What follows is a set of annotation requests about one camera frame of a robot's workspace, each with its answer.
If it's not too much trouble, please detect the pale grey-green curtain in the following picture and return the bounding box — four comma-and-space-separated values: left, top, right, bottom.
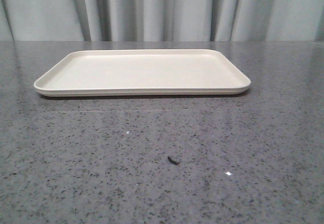
1, 0, 323, 42

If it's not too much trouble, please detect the small dark debris scrap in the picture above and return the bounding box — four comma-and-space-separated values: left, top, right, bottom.
167, 156, 180, 165

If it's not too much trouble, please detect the cream rectangular plastic tray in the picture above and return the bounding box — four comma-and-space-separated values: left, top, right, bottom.
34, 49, 251, 97

